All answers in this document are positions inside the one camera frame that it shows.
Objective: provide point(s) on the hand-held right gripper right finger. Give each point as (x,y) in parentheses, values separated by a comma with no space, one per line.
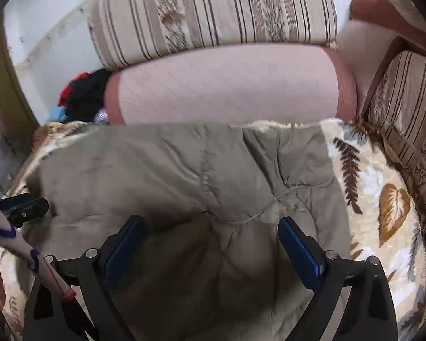
(300,252)

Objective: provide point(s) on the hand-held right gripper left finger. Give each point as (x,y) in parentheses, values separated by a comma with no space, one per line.
(122,248)

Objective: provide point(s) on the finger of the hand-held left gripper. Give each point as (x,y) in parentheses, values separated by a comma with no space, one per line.
(30,209)
(12,199)

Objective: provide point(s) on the olive quilted hooded jacket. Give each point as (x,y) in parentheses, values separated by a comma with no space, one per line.
(163,170)

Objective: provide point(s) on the light blue garment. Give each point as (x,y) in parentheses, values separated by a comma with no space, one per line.
(56,114)

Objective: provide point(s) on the leaf print fleece blanket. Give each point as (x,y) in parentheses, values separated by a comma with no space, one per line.
(376,170)

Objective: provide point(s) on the clear plastic bottle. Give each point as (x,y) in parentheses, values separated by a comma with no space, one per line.
(102,116)

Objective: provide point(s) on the red garment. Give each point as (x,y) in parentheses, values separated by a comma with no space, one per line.
(69,92)

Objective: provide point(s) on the black garment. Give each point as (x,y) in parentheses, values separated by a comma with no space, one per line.
(92,92)

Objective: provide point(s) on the striped sofa side cushion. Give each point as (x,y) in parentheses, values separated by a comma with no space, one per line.
(408,113)

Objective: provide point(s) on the pink bolster cushion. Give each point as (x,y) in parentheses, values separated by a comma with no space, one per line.
(369,35)
(227,85)

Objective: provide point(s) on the striped floral sofa cushion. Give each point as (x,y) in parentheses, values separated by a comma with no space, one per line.
(216,10)

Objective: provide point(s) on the white cloth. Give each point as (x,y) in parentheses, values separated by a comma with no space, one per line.
(401,0)

